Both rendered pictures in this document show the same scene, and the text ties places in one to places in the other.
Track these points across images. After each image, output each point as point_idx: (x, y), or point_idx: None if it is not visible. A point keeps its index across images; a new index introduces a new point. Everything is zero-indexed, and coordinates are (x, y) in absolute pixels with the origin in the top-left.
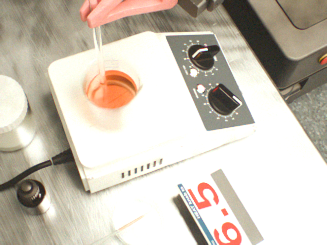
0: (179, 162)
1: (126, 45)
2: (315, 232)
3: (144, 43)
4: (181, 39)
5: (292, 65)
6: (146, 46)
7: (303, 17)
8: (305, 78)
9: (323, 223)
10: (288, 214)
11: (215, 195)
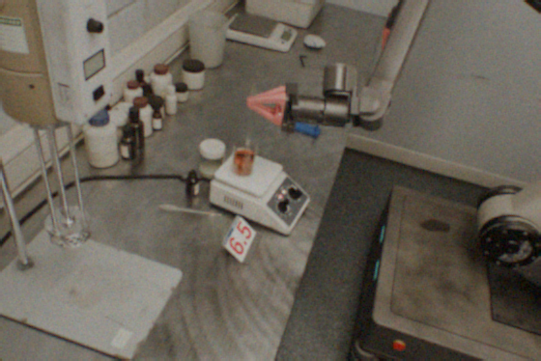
0: (250, 222)
1: (269, 162)
2: (270, 281)
3: (275, 166)
4: (292, 182)
5: (373, 325)
6: (274, 167)
7: (399, 308)
8: (383, 355)
9: (277, 282)
10: (268, 267)
11: (248, 236)
